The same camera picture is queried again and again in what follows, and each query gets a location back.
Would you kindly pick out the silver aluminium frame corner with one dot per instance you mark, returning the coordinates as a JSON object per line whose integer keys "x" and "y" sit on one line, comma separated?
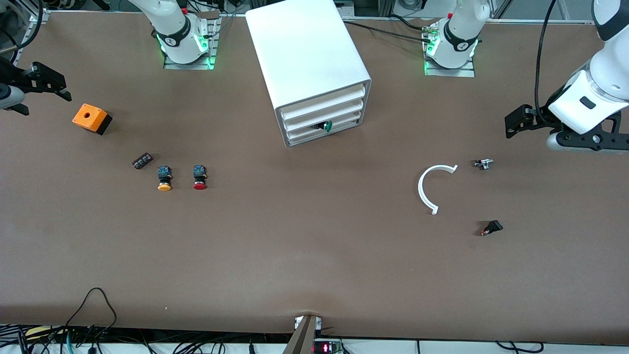
{"x": 39, "y": 15}

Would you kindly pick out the white drawer cabinet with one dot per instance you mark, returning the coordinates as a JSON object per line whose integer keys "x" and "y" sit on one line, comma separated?
{"x": 304, "y": 49}

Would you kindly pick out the red mushroom push button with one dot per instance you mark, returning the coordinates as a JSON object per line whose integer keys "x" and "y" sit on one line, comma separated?
{"x": 199, "y": 185}

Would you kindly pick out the white curved plastic arc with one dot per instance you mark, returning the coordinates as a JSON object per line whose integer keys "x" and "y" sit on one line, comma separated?
{"x": 420, "y": 189}

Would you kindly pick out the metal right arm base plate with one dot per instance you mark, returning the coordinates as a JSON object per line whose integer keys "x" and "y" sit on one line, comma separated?
{"x": 189, "y": 66}

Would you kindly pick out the brown camera support post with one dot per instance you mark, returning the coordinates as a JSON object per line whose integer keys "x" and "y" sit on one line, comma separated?
{"x": 302, "y": 339}

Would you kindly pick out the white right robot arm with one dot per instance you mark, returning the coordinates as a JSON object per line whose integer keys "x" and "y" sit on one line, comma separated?
{"x": 177, "y": 29}

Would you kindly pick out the orange button enclosure box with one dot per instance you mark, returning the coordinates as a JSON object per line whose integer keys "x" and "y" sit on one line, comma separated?
{"x": 88, "y": 118}

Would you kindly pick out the small red display device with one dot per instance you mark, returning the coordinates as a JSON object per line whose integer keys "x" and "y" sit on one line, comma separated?
{"x": 327, "y": 348}

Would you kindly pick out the yellow mushroom push button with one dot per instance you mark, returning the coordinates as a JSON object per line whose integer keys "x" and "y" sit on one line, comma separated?
{"x": 164, "y": 186}

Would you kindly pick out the green mushroom push button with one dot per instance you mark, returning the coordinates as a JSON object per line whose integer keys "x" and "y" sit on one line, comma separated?
{"x": 328, "y": 126}

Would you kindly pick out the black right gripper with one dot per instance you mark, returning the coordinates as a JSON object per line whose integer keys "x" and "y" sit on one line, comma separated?
{"x": 14, "y": 77}

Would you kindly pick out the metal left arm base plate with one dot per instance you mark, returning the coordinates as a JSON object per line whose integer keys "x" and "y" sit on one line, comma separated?
{"x": 452, "y": 73}

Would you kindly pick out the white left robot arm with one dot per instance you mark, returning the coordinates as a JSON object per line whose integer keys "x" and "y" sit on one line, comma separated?
{"x": 462, "y": 29}

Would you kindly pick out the small black rocker switch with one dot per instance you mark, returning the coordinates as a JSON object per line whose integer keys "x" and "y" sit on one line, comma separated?
{"x": 494, "y": 226}

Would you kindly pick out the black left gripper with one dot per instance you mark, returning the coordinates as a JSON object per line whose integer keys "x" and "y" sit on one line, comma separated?
{"x": 540, "y": 119}

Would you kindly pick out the small metal toggle switch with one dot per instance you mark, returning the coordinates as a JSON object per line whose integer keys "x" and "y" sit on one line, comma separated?
{"x": 484, "y": 163}

